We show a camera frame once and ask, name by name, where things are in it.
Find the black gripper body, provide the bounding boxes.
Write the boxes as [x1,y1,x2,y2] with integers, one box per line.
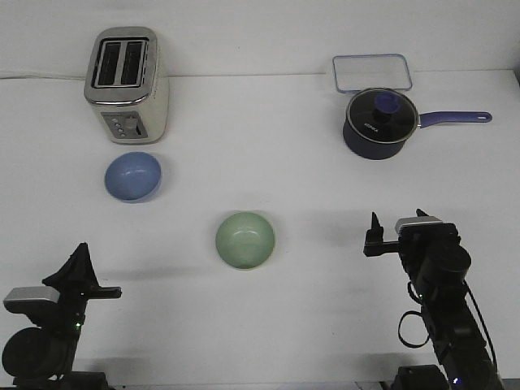
[60,284,122,317]
[362,229,401,257]

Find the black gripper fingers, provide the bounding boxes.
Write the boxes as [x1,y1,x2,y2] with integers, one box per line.
[41,242,100,289]

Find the green bowl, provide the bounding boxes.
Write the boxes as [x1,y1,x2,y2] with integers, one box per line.
[215,211,275,270]

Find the clear plastic container lid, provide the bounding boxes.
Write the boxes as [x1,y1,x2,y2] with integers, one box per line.
[332,54,413,93]

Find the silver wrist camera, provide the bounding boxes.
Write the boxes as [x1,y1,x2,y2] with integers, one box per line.
[3,286,60,314]
[395,216,443,236]

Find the blue bowl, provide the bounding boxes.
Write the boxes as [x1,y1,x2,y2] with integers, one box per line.
[104,151,163,203]

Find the glass pot lid blue knob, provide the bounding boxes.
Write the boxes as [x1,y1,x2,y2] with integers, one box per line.
[346,88,418,144]

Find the dark blue saucepan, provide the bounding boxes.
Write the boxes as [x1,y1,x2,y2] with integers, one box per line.
[343,111,492,160]

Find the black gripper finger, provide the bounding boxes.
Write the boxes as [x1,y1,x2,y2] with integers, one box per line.
[370,212,384,234]
[416,209,431,218]

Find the white toaster power cord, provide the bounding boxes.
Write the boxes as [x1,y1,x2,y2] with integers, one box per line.
[0,71,89,80]

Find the cream and steel toaster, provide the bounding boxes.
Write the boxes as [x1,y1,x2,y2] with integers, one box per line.
[84,26,170,145]

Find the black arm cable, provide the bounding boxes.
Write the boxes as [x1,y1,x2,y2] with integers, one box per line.
[397,279,499,366]

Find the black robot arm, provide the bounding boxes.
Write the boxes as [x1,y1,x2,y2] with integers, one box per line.
[2,243,122,389]
[363,210,504,389]

